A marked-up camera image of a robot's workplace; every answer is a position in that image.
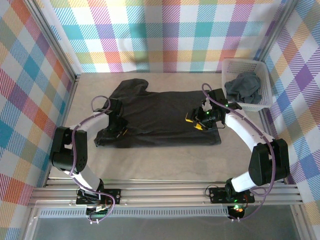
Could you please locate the black t-shirt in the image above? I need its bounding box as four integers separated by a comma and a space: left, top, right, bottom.
93, 78, 223, 149

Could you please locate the grey t-shirt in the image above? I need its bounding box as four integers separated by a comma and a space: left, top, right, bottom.
224, 71, 262, 105

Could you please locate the white plastic basket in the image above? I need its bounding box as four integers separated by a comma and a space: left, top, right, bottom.
221, 57, 274, 113

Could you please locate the small LED circuit board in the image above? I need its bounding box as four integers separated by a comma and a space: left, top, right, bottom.
227, 203, 247, 222
86, 203, 112, 225

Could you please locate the aluminium side rail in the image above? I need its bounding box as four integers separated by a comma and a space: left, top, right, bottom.
258, 109, 287, 182
42, 76, 81, 188

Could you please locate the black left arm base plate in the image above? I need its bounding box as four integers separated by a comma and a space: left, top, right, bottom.
75, 188, 123, 206

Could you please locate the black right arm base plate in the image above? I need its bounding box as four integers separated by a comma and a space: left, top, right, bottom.
208, 186, 256, 204

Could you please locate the aluminium rail frame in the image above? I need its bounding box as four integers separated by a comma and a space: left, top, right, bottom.
28, 178, 304, 209

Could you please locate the slotted grey cable duct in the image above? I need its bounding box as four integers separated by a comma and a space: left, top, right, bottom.
39, 209, 230, 218

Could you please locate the aluminium corner post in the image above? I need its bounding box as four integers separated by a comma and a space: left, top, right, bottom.
256, 0, 301, 63
24, 0, 82, 85

